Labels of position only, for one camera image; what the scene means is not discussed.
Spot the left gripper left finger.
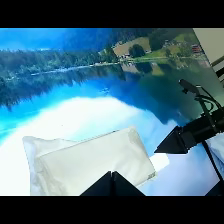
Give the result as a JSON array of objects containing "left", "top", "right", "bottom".
[{"left": 79, "top": 170, "right": 113, "bottom": 197}]

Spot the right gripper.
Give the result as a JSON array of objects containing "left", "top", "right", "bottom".
[{"left": 154, "top": 107, "right": 224, "bottom": 155}]

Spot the black cable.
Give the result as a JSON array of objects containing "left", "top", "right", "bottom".
[{"left": 201, "top": 140, "right": 224, "bottom": 184}]

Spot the white shirt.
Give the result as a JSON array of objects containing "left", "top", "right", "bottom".
[{"left": 22, "top": 125, "right": 157, "bottom": 197}]

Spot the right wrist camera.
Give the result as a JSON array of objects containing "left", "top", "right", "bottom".
[{"left": 178, "top": 78, "right": 224, "bottom": 132}]

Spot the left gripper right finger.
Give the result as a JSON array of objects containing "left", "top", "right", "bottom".
[{"left": 112, "top": 170, "right": 146, "bottom": 197}]

